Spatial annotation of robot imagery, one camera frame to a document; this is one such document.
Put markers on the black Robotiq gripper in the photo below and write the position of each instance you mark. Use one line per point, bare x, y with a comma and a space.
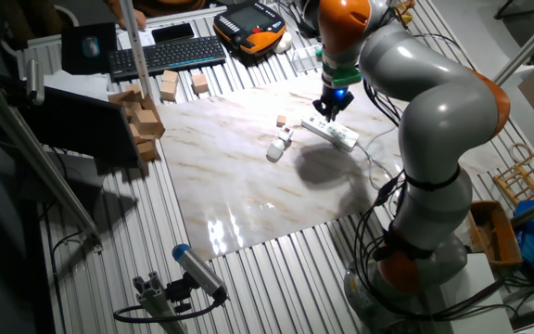
336, 96

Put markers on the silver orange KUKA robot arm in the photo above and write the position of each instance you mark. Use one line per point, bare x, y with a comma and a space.
434, 116

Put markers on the person hand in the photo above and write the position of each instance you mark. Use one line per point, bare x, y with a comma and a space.
140, 19

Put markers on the white power strip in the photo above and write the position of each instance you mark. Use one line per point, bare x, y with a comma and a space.
332, 132

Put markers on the small wooden cube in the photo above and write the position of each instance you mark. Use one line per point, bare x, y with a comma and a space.
281, 120

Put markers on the clear plastic box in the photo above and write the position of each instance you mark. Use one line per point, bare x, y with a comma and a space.
305, 59

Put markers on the white rounded plastic object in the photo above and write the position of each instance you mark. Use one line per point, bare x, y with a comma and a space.
284, 42

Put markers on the black filament spool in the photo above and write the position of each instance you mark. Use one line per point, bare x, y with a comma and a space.
309, 21

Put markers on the yellow crumpled item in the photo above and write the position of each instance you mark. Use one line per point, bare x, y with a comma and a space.
405, 16

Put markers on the black orange teach pendant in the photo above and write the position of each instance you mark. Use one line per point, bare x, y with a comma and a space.
248, 18

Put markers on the marble pattern mat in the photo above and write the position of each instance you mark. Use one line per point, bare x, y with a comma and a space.
230, 185

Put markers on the black computer keyboard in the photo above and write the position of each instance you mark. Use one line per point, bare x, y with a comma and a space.
169, 55

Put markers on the black smartphone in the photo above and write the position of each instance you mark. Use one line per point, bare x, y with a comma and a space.
173, 32

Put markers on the person torso brown clothing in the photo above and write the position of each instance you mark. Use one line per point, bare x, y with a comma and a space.
169, 5

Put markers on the white paper sheet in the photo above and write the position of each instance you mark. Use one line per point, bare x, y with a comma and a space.
148, 37

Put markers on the wooden rack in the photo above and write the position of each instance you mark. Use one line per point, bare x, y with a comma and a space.
522, 178

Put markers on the brown orange tray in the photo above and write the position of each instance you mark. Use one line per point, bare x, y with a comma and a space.
503, 241

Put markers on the white box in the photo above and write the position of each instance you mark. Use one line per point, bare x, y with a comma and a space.
475, 297

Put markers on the grey computer mouse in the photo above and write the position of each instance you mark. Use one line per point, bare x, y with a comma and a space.
91, 46

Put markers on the black flat monitor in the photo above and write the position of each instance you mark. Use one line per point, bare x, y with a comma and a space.
81, 125

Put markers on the black mouse pad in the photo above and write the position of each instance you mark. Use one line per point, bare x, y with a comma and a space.
74, 55

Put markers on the silver depth camera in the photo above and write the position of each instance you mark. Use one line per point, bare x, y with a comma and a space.
35, 81
199, 271

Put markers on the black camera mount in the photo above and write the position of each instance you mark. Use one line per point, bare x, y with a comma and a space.
179, 292

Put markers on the short aluminium profile post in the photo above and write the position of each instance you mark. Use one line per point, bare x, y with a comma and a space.
156, 301

